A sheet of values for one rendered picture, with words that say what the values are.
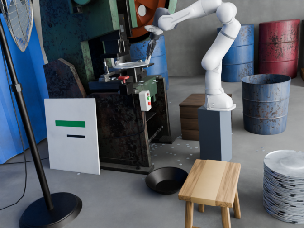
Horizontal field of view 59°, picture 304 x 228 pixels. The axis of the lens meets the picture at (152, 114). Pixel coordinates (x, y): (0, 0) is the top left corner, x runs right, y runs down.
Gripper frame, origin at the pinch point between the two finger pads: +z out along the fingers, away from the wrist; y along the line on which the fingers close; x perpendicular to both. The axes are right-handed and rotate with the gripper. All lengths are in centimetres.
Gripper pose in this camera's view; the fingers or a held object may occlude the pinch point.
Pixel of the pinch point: (147, 59)
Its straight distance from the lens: 210.5
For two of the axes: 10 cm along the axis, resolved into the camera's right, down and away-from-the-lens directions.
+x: -8.9, -4.0, 2.1
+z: -2.8, 8.5, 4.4
